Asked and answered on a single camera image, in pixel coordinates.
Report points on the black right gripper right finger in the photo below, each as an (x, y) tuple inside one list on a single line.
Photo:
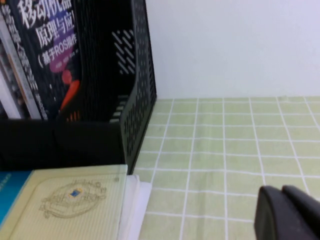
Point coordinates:
[(310, 217)]

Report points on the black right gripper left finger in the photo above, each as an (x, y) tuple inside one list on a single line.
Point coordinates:
[(275, 217)]

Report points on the pale green hardcover blue spine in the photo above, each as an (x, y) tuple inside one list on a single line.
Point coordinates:
[(62, 212)]

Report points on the black plastic book holder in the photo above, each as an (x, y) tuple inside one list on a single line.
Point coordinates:
[(62, 142)]

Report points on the white book orange band spine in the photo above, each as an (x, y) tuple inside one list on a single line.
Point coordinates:
[(22, 82)]

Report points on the black mobile robot book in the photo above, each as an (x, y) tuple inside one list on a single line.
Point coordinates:
[(50, 37)]

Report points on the large white softcover book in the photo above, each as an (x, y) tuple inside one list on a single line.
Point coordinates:
[(7, 108)]

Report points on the green checkered tablecloth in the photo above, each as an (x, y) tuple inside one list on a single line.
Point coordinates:
[(225, 150)]

